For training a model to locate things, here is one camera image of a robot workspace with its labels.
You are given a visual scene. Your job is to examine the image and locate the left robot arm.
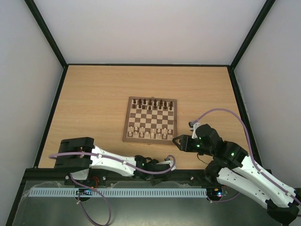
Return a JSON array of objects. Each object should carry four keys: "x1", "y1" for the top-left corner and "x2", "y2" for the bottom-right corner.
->
[{"x1": 49, "y1": 137, "x2": 176, "y2": 181}]

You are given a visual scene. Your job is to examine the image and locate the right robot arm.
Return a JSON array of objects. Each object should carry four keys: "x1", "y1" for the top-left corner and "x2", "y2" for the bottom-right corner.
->
[{"x1": 173, "y1": 123, "x2": 301, "y2": 225}]

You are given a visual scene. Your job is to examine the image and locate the wooden chess board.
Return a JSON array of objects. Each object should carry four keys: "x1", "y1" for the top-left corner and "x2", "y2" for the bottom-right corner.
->
[{"x1": 122, "y1": 97, "x2": 177, "y2": 145}]

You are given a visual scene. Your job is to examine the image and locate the white slotted cable duct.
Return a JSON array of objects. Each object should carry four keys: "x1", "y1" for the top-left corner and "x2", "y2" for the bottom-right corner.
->
[{"x1": 28, "y1": 188, "x2": 207, "y2": 198}]

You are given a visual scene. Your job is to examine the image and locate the black aluminium frame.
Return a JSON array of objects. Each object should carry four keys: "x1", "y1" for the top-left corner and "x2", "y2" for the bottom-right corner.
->
[{"x1": 4, "y1": 0, "x2": 290, "y2": 226}]

